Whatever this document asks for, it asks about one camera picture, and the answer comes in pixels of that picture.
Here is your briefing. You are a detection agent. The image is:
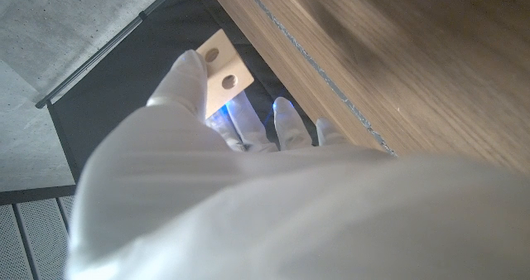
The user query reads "small wooden block with holes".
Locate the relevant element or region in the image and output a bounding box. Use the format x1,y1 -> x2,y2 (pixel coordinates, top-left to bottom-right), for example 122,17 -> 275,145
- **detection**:
195,28 -> 255,119

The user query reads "black curtain backdrop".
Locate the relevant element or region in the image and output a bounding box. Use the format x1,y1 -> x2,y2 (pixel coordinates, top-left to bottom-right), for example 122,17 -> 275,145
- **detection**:
47,0 -> 320,182

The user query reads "black backdrop stand pole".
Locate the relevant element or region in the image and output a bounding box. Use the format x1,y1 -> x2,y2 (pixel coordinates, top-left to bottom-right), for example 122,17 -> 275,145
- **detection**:
35,0 -> 188,109

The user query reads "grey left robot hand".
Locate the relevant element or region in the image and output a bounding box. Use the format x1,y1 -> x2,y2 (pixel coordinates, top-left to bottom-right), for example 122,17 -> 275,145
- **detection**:
65,50 -> 530,280

